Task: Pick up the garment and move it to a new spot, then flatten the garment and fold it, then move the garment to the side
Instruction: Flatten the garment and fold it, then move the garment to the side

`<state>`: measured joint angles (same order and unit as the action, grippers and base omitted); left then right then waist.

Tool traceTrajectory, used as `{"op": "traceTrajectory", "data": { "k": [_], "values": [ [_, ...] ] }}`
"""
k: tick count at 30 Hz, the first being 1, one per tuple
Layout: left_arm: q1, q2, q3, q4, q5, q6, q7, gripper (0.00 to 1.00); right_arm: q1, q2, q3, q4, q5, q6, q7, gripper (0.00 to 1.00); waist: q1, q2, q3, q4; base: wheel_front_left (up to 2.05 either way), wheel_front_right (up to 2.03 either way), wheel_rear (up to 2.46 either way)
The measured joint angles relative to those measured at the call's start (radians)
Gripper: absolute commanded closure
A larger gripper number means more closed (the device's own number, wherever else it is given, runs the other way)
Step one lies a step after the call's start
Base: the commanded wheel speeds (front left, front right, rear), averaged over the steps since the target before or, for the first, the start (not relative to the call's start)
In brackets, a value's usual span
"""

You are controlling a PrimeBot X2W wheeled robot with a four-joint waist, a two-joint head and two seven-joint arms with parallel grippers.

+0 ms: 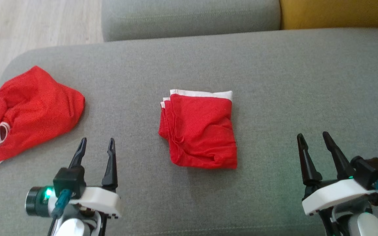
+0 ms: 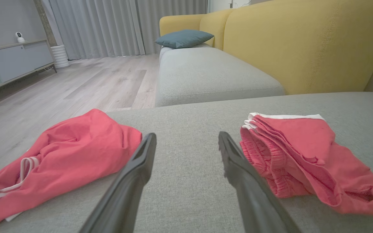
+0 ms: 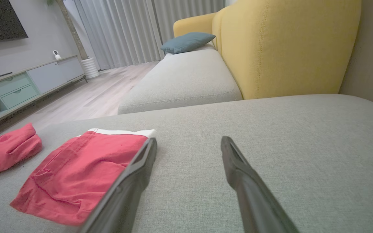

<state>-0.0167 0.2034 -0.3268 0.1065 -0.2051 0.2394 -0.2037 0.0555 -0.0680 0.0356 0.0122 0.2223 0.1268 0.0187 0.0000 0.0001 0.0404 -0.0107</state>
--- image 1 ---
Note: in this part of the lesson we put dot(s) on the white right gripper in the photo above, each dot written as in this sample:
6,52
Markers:
333,195

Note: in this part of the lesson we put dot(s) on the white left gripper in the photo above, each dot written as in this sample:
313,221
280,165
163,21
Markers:
100,200

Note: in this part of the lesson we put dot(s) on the red white-striped mesh jersey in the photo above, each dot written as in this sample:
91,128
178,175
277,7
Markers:
34,108

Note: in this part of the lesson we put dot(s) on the red Bulls 23 t-shirt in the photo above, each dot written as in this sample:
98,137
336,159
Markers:
202,131

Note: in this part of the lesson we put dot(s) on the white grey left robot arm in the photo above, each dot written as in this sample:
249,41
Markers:
71,229

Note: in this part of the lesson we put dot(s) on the yellow cushion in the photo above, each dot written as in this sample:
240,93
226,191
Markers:
336,13

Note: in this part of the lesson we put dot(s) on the grey sofa back cushion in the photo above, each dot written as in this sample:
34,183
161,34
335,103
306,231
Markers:
189,18

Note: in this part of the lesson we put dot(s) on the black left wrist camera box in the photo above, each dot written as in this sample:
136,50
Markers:
69,182

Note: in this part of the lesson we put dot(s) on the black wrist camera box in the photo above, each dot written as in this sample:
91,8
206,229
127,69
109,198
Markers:
374,172
69,182

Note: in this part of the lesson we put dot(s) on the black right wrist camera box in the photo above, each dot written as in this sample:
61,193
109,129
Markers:
374,172

